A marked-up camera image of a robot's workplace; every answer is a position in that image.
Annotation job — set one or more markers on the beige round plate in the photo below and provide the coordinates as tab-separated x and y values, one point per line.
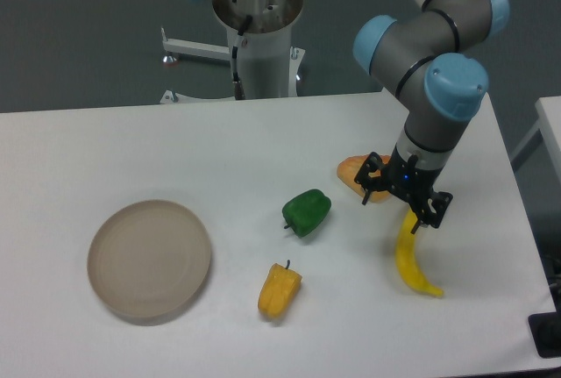
149	261

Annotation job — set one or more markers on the black device at table edge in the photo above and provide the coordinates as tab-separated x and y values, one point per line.
545	330

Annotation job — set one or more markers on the green bell pepper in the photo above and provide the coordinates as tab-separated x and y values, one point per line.
305	212

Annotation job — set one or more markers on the orange pastry bread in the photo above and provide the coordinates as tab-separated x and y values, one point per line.
346	173

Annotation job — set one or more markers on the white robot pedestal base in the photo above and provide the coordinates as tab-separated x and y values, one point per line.
263	61

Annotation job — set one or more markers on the yellow bell pepper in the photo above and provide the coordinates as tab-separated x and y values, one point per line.
279	290

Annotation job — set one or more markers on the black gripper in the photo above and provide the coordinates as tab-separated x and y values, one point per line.
410	175

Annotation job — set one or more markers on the white side table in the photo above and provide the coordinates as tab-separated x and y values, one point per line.
545	130

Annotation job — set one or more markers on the yellow banana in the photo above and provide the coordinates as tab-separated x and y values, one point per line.
405	259

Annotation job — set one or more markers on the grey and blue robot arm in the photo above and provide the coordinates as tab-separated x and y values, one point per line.
421	62

